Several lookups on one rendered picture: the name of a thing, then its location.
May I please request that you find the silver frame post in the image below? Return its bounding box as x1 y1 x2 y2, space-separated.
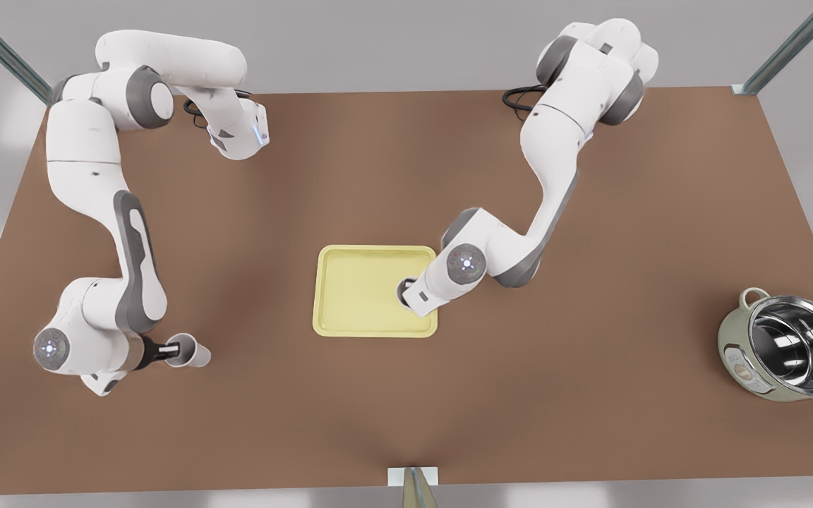
387 466 440 508
731 0 813 96
0 0 53 107

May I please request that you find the white IKEA cup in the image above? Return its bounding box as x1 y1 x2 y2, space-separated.
165 333 212 368

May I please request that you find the pale green steel pot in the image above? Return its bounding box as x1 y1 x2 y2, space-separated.
717 287 813 409

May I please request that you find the black cable loop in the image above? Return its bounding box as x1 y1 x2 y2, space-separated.
183 90 253 130
502 84 547 122

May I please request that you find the yellow rectangular tray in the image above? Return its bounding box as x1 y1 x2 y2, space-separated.
313 245 439 338

